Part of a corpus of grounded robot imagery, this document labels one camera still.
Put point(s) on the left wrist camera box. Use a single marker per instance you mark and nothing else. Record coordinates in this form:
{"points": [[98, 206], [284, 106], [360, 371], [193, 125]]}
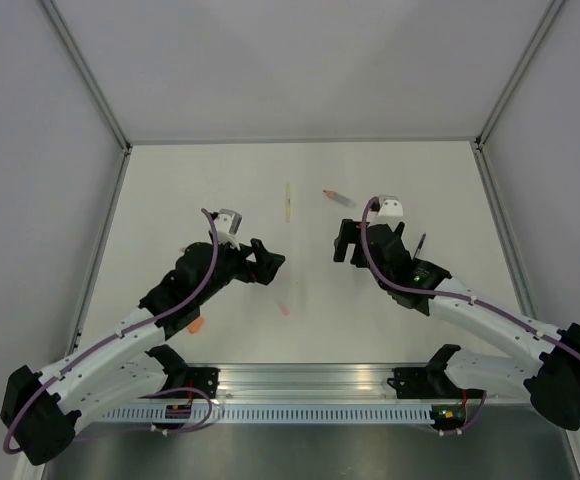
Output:
{"points": [[228, 222]]}

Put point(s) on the yellow highlighter pen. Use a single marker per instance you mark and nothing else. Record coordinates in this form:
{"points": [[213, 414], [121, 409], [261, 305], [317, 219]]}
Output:
{"points": [[288, 202]]}

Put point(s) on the right aluminium frame post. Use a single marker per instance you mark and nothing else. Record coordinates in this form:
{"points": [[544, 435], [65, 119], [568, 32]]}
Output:
{"points": [[534, 44]]}

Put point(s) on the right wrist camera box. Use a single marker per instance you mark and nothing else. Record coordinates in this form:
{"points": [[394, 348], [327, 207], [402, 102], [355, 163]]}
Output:
{"points": [[389, 206]]}

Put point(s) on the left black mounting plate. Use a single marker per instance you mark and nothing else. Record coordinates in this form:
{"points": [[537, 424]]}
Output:
{"points": [[205, 379]]}

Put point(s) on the aluminium frame post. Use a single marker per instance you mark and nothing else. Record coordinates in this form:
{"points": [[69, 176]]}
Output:
{"points": [[534, 44], [87, 76]]}

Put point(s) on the pink transparent pen cap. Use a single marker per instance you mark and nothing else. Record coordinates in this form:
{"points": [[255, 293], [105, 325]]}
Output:
{"points": [[283, 308]]}

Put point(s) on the black mounting plate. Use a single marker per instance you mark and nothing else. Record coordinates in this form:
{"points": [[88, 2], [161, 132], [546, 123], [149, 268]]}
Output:
{"points": [[205, 379], [411, 383]]}

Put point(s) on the left aluminium frame post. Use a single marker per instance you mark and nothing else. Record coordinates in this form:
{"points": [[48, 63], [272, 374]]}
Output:
{"points": [[87, 76]]}

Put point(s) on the white slotted cable duct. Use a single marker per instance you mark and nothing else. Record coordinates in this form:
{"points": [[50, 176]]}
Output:
{"points": [[340, 414]]}

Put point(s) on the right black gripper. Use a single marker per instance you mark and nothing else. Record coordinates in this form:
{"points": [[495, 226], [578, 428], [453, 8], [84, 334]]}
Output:
{"points": [[349, 234]]}

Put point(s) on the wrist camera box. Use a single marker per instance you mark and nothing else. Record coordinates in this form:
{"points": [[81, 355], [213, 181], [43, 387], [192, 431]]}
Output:
{"points": [[228, 222], [389, 206]]}

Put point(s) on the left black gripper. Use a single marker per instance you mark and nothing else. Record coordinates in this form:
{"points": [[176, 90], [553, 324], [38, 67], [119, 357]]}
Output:
{"points": [[260, 272]]}

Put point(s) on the purple ink pen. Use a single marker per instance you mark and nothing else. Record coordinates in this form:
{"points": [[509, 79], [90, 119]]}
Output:
{"points": [[420, 246]]}

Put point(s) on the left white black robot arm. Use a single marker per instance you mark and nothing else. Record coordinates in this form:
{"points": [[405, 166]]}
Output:
{"points": [[44, 410]]}

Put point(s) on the orange marker cap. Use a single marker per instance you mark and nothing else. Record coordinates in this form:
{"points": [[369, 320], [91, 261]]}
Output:
{"points": [[195, 325]]}

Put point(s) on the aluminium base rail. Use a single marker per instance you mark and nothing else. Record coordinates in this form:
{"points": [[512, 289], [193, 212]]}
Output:
{"points": [[316, 383]]}

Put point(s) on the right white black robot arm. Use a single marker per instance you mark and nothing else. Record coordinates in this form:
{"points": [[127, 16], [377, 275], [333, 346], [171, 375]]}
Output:
{"points": [[538, 362]]}

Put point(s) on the orange marker with clear cap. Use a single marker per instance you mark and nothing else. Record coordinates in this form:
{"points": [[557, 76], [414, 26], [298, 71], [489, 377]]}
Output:
{"points": [[340, 198]]}

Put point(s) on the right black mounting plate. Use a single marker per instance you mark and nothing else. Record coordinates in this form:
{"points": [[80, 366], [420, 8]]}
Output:
{"points": [[411, 383]]}

